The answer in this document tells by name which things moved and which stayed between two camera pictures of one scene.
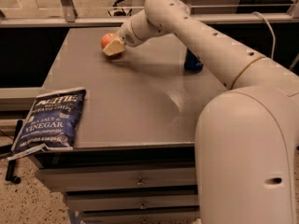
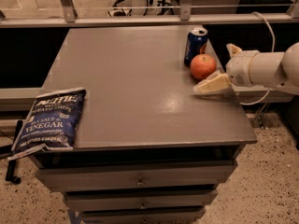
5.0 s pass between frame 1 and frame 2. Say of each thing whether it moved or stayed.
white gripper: moved
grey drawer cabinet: stayed
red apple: moved
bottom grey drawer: stayed
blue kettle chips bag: stayed
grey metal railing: stayed
